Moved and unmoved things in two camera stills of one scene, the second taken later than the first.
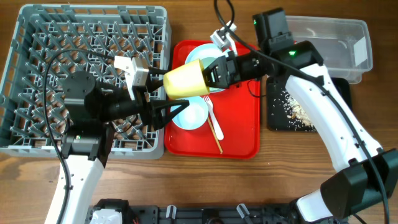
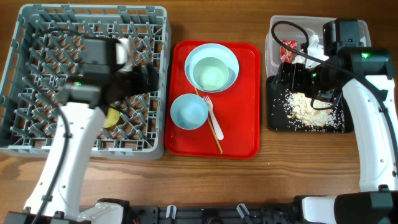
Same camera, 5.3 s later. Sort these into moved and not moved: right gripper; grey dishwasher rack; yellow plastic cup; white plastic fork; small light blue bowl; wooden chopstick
Moved: right gripper; yellow plastic cup
Not moved: grey dishwasher rack; small light blue bowl; wooden chopstick; white plastic fork
